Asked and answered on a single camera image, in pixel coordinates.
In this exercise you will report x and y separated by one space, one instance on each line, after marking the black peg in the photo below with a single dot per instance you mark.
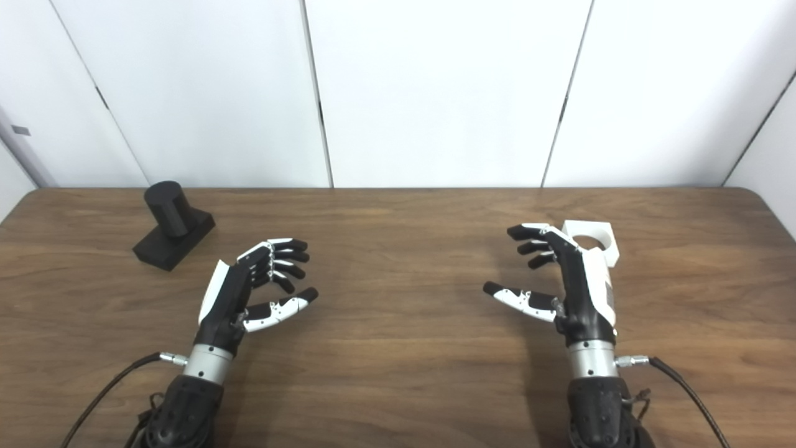
171 233

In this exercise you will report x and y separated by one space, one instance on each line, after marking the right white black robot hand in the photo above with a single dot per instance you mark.
581 292

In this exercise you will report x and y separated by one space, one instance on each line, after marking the small grey wall tag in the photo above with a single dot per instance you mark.
20 130

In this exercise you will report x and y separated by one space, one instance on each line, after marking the white square piece with hole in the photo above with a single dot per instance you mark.
606 239

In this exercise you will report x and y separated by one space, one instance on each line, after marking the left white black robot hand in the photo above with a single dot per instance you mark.
222 302

